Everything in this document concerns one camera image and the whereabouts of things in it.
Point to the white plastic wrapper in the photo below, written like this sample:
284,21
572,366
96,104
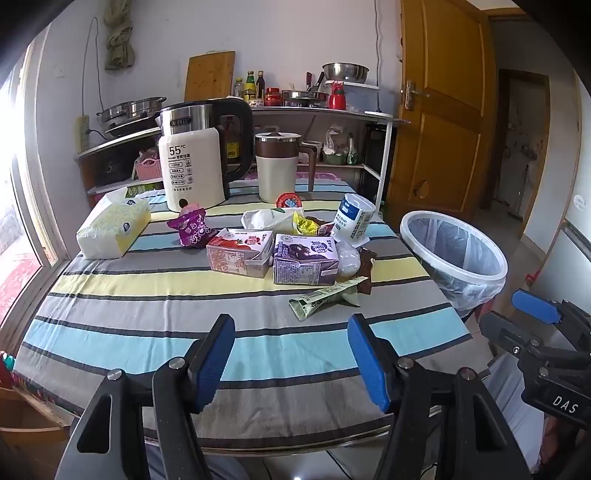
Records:
268,219

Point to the striped tablecloth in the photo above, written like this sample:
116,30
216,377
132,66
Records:
138,295

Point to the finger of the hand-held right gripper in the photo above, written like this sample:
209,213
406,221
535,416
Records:
535,307
503,330

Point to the green glass sauce bottle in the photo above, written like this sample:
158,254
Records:
250,85

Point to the pink lidded storage box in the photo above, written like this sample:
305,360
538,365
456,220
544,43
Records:
323,176

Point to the steel mixing bowl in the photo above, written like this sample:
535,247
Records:
345,71

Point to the steel steamer pot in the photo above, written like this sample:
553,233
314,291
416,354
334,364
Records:
134,108

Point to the dark glass sauce bottle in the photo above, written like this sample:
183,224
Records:
261,83

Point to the red milk carton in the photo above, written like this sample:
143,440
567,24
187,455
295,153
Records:
235,254

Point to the white plastic bag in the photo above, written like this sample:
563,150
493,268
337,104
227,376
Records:
334,138

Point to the yellow label oil bottle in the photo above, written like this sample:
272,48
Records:
232,138

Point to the yellow white tissue pack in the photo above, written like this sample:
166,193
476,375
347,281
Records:
111,226

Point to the kitchen knife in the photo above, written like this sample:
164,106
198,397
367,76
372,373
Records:
318,81

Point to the green stick wrapper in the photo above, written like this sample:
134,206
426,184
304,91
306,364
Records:
323,297

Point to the black induction cooker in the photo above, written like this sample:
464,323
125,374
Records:
129,128

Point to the green hanging cloth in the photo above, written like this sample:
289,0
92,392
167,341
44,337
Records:
117,41

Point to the red lidded jar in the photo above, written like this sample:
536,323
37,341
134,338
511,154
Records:
272,97

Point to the blue white yogurt cup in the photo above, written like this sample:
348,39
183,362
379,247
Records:
353,219

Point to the white power strip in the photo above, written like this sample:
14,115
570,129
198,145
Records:
83,134

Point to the beige brown lidded jug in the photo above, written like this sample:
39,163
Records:
277,175

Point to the white refrigerator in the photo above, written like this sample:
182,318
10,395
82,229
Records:
568,258

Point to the purple milk carton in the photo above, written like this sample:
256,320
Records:
302,261

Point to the clear plastic cup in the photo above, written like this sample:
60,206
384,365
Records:
347,261

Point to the yellow snack wrapper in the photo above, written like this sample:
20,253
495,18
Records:
304,226

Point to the red plastic bottle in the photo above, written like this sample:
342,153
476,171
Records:
337,97

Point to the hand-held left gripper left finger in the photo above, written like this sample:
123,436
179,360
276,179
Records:
214,364

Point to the pink plastic basket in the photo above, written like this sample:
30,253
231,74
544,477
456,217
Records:
148,166

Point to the green bowl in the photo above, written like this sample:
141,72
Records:
334,158

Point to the wooden cutting board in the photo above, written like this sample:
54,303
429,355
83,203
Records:
210,76

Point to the purple snack packet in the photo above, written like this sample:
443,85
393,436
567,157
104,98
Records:
191,228

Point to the wooden chair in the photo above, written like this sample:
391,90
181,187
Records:
27,415

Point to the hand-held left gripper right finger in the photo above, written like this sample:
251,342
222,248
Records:
369,364

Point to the cream steel electric kettle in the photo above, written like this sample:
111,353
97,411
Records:
194,166

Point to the steel pan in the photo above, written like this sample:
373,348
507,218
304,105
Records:
304,97

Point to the green printed packet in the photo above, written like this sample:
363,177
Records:
143,188

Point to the person's grey trousers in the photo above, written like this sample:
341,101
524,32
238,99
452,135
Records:
512,401

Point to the white plastic trash bin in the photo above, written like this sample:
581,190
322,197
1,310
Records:
498,272

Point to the wooden door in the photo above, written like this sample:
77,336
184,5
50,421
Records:
443,106

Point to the kitchen shelf unit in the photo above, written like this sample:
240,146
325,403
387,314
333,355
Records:
295,113

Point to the clear plastic bin liner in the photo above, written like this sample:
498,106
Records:
452,258

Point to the clear plastic storage box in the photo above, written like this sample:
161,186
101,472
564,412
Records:
360,94

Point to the red lidded jelly cup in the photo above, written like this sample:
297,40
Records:
288,201

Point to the small clear seasoning bottle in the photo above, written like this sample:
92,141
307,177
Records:
238,87

